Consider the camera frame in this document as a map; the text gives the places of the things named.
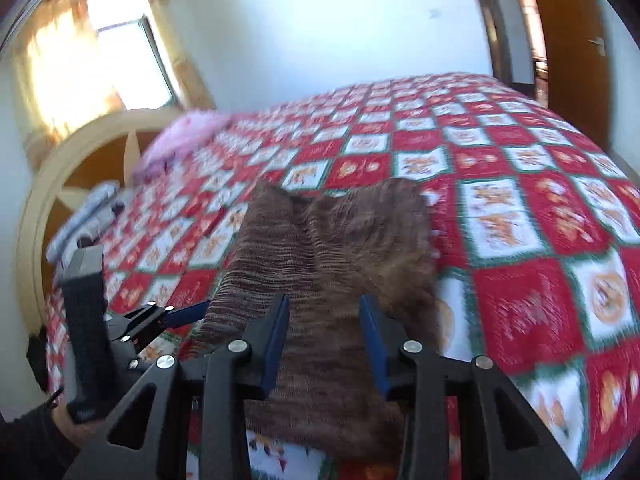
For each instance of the brown wooden door frame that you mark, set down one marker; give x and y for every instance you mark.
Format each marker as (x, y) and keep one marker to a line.
(492, 35)

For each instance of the brown wooden door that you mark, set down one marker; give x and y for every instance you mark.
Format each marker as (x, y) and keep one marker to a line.
(575, 85)

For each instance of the dark object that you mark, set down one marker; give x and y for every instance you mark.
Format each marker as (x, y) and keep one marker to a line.
(39, 360)

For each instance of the person's left forearm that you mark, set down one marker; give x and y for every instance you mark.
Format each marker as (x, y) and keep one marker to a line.
(30, 447)

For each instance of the yellow patterned curtain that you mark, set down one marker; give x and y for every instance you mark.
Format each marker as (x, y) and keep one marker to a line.
(55, 70)

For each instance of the grey patterned pillow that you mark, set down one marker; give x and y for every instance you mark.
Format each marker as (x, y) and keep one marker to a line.
(87, 220)

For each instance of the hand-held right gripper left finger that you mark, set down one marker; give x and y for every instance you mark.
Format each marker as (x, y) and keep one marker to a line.
(276, 345)

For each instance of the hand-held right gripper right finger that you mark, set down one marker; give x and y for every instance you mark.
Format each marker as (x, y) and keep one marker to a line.
(374, 345)

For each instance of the cream and wood headboard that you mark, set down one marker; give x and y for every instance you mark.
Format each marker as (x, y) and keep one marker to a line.
(45, 200)

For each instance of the brown knitted garment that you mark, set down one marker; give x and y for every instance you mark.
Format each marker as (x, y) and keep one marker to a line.
(325, 270)

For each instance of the pink pillow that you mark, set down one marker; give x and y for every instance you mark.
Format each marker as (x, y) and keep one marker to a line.
(185, 132)

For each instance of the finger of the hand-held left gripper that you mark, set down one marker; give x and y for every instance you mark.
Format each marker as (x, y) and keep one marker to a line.
(147, 350)
(187, 314)

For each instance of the window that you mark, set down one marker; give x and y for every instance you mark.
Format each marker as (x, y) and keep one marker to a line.
(135, 50)

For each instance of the red checkered printed blanket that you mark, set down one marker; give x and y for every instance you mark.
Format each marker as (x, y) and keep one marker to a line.
(525, 300)

